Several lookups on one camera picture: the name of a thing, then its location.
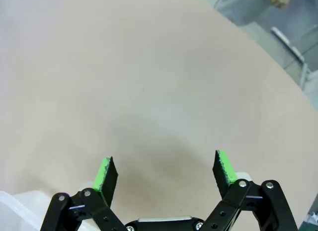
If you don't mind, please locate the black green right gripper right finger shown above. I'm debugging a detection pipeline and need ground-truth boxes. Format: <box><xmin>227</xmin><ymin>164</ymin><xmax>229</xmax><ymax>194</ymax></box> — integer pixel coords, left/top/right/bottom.
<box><xmin>202</xmin><ymin>150</ymin><xmax>299</xmax><ymax>231</ymax></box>

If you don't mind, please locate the translucent plastic container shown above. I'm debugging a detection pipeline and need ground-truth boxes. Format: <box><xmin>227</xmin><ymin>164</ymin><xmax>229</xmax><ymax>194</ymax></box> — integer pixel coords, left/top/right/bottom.
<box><xmin>0</xmin><ymin>190</ymin><xmax>54</xmax><ymax>231</ymax></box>

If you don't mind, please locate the person in grey clothing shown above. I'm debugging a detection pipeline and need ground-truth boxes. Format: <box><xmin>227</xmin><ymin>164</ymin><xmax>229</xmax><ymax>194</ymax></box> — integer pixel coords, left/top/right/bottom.
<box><xmin>213</xmin><ymin>0</ymin><xmax>318</xmax><ymax>27</ymax></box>

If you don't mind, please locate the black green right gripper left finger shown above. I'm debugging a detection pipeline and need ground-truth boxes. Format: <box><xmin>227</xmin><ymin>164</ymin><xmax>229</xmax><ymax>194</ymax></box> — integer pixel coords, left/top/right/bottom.
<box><xmin>37</xmin><ymin>155</ymin><xmax>125</xmax><ymax>231</ymax></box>

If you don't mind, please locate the aluminium frame profile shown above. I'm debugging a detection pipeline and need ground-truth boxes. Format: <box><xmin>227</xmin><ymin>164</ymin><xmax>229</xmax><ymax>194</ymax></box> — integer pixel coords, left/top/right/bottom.
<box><xmin>270</xmin><ymin>26</ymin><xmax>313</xmax><ymax>89</ymax></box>

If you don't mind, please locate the person bare hand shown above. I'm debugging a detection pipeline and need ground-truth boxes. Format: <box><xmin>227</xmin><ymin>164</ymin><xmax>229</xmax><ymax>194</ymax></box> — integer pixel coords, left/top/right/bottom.
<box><xmin>266</xmin><ymin>0</ymin><xmax>291</xmax><ymax>9</ymax></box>

